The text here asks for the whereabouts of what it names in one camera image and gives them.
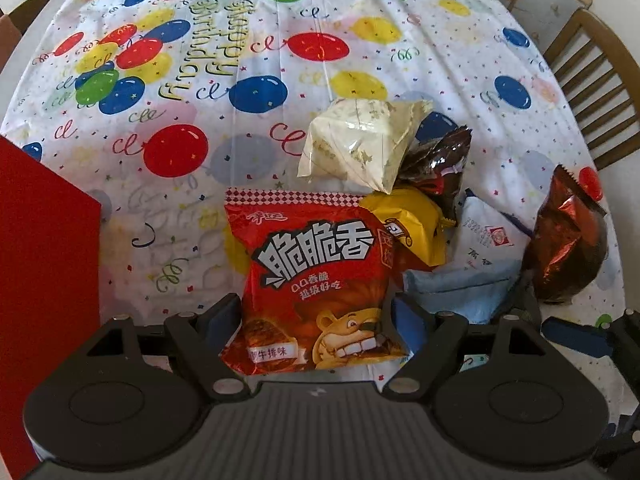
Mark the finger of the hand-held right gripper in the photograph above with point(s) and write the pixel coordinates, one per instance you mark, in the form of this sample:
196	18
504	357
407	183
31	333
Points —
527	295
575	336

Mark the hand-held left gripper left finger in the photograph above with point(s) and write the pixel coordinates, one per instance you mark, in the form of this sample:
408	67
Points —
222	321

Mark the light blue snack packet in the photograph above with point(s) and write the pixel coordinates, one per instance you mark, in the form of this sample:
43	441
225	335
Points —
460	290

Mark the yellow snack packet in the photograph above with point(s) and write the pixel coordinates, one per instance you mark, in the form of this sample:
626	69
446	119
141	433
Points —
405	215

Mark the red snack packet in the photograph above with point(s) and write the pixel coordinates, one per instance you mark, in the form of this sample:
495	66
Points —
310	260

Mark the red and white cardboard box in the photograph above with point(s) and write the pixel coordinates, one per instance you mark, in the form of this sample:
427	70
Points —
40	260

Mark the pink towel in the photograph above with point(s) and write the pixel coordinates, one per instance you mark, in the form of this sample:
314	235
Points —
7	25

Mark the cream star-printed snack bag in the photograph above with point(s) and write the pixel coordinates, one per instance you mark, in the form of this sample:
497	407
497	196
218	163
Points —
350	145

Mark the reddish brown foil snack packet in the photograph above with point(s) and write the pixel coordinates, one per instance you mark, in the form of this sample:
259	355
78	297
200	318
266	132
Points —
570	240

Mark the dark brown snack packet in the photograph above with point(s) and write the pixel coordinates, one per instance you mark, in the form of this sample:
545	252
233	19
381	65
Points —
440	160

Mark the balloon printed tablecloth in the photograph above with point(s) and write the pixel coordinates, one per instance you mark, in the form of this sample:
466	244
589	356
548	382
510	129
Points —
350	60

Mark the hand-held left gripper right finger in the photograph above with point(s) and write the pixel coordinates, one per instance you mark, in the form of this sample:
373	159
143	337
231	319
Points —
405	321

